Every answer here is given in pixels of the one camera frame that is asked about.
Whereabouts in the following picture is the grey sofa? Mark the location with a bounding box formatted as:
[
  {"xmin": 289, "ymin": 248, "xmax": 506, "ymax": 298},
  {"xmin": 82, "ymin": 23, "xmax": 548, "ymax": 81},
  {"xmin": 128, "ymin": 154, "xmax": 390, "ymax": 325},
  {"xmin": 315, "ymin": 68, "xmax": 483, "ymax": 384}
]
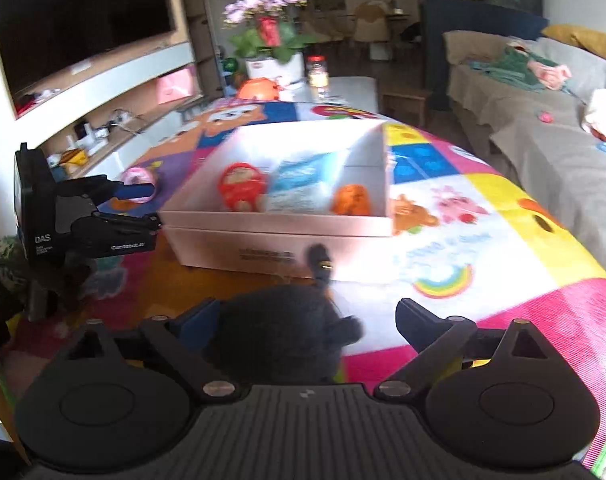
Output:
[{"xmin": 443, "ymin": 30, "xmax": 606, "ymax": 270}]

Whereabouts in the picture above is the orange bowl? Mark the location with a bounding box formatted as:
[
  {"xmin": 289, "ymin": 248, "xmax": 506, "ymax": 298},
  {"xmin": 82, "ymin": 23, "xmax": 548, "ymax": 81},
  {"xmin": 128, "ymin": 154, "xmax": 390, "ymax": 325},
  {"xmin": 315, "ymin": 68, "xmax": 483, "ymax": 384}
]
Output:
[{"xmin": 237, "ymin": 78, "xmax": 280, "ymax": 102}]

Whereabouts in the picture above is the pink round candy tin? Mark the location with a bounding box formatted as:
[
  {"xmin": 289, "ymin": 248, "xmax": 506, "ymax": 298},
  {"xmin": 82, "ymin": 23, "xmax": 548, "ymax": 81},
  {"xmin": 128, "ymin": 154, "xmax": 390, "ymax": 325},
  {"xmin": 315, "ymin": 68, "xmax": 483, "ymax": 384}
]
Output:
[{"xmin": 117, "ymin": 166, "xmax": 159, "ymax": 204}]

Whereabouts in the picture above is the television screen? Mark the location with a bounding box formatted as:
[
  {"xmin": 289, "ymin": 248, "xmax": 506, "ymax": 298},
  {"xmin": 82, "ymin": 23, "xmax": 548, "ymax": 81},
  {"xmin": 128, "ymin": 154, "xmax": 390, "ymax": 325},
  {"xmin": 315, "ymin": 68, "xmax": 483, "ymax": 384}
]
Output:
[{"xmin": 0, "ymin": 0, "xmax": 174, "ymax": 96}]

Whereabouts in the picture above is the purple orchid potted plant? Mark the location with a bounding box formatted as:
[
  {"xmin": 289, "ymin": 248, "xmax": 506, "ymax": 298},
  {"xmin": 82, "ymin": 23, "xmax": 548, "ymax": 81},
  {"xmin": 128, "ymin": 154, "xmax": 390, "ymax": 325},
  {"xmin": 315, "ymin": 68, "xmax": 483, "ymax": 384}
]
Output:
[{"xmin": 223, "ymin": 0, "xmax": 314, "ymax": 89}]

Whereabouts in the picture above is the mustard yellow cushion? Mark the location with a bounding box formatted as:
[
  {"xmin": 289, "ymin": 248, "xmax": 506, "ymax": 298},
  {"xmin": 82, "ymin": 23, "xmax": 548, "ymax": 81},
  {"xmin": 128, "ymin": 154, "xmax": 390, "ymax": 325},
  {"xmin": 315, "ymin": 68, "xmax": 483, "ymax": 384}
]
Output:
[{"xmin": 542, "ymin": 24, "xmax": 606, "ymax": 60}]

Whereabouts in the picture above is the pink cardboard box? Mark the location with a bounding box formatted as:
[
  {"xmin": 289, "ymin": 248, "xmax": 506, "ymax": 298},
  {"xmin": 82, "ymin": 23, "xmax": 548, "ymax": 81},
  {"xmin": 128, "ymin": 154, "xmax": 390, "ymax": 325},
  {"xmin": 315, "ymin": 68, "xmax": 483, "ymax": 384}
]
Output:
[{"xmin": 160, "ymin": 119, "xmax": 393, "ymax": 281}]

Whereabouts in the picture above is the black plush toy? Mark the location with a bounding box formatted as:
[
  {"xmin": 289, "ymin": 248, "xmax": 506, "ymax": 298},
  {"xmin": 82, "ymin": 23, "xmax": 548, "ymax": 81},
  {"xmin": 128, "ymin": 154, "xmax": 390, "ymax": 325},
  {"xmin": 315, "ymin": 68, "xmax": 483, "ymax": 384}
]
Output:
[{"xmin": 203, "ymin": 244, "xmax": 364, "ymax": 385}]

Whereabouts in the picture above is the teal cloth on sofa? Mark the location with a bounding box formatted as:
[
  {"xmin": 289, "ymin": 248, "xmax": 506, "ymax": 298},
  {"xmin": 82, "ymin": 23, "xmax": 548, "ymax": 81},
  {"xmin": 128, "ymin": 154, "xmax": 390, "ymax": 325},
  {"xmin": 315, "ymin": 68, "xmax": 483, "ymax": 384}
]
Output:
[{"xmin": 468, "ymin": 46, "xmax": 569, "ymax": 91}]

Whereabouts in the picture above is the red cartoon figure toy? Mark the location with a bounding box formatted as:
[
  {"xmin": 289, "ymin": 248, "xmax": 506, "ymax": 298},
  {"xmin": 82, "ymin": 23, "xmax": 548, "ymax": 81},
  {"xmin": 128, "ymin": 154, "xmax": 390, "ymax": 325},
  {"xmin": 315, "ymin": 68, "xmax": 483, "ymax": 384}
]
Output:
[{"xmin": 217, "ymin": 162, "xmax": 268, "ymax": 212}]

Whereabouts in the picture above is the white tv cabinet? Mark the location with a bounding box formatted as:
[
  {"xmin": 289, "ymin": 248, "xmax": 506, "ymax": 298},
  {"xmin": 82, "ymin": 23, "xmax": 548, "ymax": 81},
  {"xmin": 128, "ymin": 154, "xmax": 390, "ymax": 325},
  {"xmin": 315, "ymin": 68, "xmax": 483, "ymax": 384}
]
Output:
[{"xmin": 0, "ymin": 42, "xmax": 195, "ymax": 172}]

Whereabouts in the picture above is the glass jar red lid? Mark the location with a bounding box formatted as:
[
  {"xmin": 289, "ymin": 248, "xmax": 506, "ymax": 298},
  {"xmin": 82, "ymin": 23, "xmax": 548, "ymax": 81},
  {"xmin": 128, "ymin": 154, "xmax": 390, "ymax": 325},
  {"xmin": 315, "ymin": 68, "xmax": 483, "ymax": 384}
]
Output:
[{"xmin": 307, "ymin": 54, "xmax": 329, "ymax": 92}]

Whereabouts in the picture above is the dark blue cabinet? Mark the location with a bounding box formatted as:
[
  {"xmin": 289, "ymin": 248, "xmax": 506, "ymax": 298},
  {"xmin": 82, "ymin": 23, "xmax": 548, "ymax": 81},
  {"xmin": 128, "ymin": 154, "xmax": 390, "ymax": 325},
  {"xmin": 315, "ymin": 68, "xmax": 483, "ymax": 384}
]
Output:
[{"xmin": 419, "ymin": 0, "xmax": 548, "ymax": 110}]

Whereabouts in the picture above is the blue white snack bag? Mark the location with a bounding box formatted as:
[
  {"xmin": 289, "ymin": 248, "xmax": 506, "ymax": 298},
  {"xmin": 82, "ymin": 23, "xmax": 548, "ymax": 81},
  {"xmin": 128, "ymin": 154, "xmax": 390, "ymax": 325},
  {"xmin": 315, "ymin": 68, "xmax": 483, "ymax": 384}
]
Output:
[{"xmin": 265, "ymin": 153, "xmax": 340, "ymax": 214}]

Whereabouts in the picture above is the orange ball toy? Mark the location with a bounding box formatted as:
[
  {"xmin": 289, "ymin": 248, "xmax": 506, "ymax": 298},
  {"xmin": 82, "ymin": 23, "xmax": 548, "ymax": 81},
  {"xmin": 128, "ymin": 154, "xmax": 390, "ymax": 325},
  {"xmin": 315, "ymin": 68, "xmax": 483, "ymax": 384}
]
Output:
[{"xmin": 331, "ymin": 184, "xmax": 371, "ymax": 216}]

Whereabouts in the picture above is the small wooden stool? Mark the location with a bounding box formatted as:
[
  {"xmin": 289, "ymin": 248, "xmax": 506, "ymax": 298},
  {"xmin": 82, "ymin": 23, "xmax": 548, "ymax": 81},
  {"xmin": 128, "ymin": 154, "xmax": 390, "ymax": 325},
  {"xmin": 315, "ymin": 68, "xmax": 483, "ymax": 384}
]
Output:
[{"xmin": 380, "ymin": 88, "xmax": 431, "ymax": 127}]

